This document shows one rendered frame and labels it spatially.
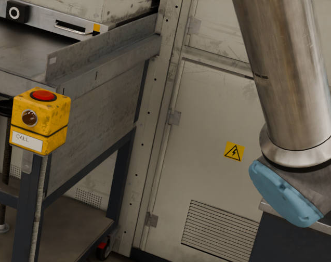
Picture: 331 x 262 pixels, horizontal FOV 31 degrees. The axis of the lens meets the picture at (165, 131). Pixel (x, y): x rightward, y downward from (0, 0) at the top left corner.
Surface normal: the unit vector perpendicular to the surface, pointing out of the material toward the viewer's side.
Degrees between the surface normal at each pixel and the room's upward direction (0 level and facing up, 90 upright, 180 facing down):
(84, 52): 90
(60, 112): 90
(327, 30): 90
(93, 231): 0
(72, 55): 90
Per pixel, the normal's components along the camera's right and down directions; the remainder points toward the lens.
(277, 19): 0.01, 0.68
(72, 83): 0.92, 0.30
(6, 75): -0.33, 0.31
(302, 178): -0.24, 0.74
